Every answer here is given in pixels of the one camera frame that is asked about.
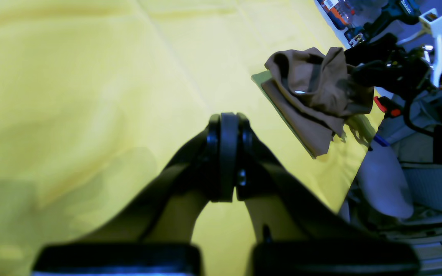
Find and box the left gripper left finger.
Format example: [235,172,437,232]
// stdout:
[33,113,239,276]

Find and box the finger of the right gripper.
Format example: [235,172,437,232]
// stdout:
[344,33,398,66]
[350,63,386,89]

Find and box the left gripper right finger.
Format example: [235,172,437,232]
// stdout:
[236,114,420,276]

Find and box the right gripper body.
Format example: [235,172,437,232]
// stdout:
[374,38,432,96]

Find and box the brown T-shirt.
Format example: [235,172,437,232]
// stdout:
[261,47,375,158]

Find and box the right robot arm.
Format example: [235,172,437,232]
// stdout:
[345,33,442,165]

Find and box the blue and red clamp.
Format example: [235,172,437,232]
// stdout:
[374,96,403,146]

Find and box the yellow table cloth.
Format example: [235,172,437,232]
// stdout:
[0,0,367,276]

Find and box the teal cordless drill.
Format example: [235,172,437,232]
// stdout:
[344,0,421,47]

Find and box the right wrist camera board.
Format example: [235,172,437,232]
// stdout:
[419,8,442,38]

